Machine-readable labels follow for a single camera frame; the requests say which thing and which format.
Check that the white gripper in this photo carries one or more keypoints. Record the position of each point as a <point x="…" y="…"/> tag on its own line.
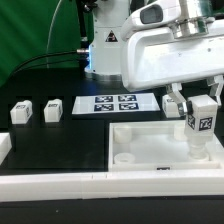
<point x="169" y="42"/>

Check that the white square tabletop part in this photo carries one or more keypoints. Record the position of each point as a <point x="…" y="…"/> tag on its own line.
<point x="157" y="145"/>

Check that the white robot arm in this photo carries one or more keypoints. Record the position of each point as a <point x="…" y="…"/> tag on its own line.
<point x="105" y="51"/>

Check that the white obstacle fence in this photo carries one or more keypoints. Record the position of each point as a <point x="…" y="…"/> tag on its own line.
<point x="112" y="184"/>

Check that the white sheet with markers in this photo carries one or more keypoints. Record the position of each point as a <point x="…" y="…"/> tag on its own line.
<point x="115" y="103"/>

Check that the green backdrop curtain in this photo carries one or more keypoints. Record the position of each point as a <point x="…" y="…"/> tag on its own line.
<point x="29" y="28"/>

